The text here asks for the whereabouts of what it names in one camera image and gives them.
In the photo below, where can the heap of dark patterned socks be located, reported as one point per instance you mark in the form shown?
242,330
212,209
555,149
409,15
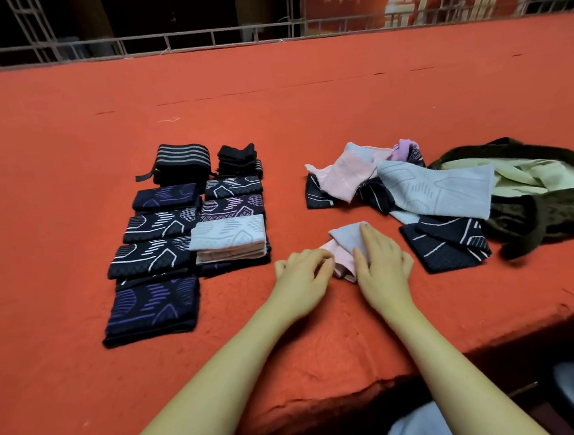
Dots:
317,195

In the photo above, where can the person's left hand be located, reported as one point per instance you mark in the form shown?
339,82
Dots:
302,283

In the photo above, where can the person's right hand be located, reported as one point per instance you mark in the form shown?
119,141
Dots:
382,272

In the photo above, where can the single navy purple-cuffed sock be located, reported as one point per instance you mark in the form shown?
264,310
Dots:
153,308

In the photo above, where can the single black white-patterned sock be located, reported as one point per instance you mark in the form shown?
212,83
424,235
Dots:
151,257
161,224

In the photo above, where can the single black grey-striped sock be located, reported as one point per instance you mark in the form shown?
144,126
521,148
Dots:
233,185

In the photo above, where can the person's left forearm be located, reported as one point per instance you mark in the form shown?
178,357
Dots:
202,400

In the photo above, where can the dark brown door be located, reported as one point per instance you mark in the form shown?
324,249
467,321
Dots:
166,6

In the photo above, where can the grey metal truss tower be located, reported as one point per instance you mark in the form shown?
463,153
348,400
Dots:
295,6
34,22

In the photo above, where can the single black white-lined sock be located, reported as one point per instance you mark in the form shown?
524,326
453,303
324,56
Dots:
448,244

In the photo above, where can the person's right forearm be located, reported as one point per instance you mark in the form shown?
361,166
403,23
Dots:
469,384

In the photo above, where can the person's pale blue clothing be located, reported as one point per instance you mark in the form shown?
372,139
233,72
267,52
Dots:
418,428

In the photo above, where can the single black purple-lined sock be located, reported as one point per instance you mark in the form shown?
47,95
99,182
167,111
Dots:
231,205
153,280

